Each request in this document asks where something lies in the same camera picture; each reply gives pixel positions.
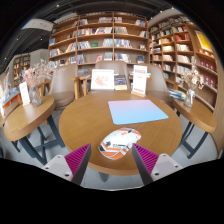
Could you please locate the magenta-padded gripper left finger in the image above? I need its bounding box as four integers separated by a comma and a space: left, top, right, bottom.
41, 143, 92, 186

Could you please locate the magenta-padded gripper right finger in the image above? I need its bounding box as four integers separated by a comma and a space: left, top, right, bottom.
131, 143, 184, 186

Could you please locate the white and orange computer mouse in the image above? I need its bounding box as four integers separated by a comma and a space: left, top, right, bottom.
97, 127, 142, 161

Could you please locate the blue-pink gradient mouse pad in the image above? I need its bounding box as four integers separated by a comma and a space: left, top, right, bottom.
107, 99, 170, 126

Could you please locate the round wooden side table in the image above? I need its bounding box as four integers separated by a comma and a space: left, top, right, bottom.
172, 97, 218, 159
2, 95, 66, 167

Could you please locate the stack of blue books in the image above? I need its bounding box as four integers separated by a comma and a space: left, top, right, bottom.
168, 88, 187, 101

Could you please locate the glass vase with dried flowers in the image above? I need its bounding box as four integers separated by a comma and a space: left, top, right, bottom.
179, 56, 205, 108
20, 59, 54, 108

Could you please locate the beige armchair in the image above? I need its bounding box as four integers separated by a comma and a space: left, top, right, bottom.
70, 60, 132, 99
145, 63, 178, 108
47, 63, 79, 111

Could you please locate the white sign on wooden base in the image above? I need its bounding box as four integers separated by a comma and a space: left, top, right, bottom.
130, 64, 149, 98

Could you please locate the dark book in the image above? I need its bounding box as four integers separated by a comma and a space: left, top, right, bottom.
113, 74, 129, 91

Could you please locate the white framed picture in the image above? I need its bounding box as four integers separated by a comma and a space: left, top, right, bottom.
90, 68, 116, 91

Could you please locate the small white table sign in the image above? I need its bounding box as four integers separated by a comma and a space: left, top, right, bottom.
18, 81, 32, 107

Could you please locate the low colourful book display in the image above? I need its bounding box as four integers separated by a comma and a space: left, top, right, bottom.
0, 71, 23, 116

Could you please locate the distant wooden bookshelf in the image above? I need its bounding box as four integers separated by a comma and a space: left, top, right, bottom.
12, 53, 32, 88

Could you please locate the tall wooden bookshelf with poster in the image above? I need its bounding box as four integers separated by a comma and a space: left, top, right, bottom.
148, 13, 221, 113

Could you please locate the white hanging ceiling sign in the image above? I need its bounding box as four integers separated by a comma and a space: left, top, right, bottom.
21, 18, 54, 33

